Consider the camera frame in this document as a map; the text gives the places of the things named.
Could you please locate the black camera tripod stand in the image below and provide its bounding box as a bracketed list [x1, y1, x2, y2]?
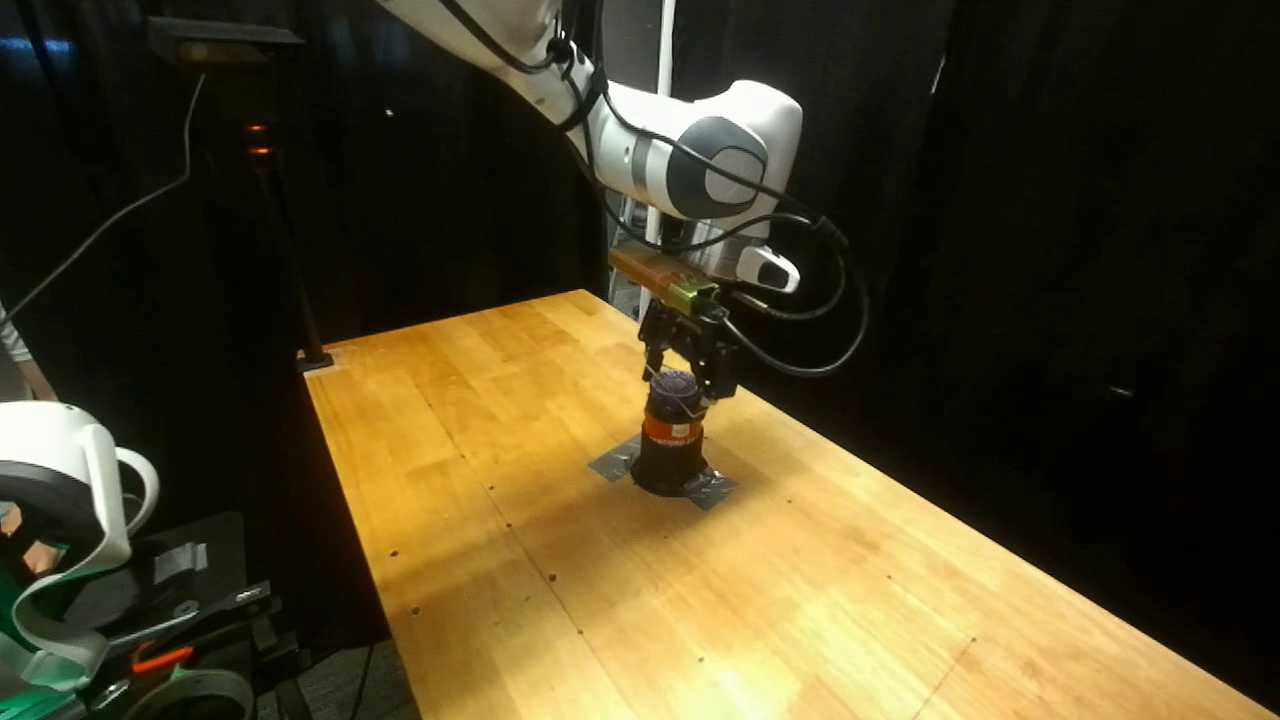
[146, 17, 333, 370]

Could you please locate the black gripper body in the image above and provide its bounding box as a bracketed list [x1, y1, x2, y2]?
[641, 304, 731, 370]

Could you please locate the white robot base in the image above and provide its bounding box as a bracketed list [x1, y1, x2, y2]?
[0, 398, 159, 668]

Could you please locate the orange handled tool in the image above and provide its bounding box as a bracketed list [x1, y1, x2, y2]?
[129, 642, 195, 674]

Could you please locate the white cable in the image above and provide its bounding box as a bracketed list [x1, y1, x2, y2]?
[0, 73, 212, 325]

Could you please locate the white vertical pole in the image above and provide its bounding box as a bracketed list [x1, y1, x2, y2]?
[651, 0, 681, 96]

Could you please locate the dark upside-down cup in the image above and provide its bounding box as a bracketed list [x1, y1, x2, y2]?
[634, 370, 709, 494]

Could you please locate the black curtain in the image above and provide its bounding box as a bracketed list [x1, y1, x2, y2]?
[675, 0, 1280, 696]

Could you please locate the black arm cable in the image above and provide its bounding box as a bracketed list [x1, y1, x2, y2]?
[437, 0, 873, 381]

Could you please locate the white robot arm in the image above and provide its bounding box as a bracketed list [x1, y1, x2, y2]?
[379, 0, 804, 291]

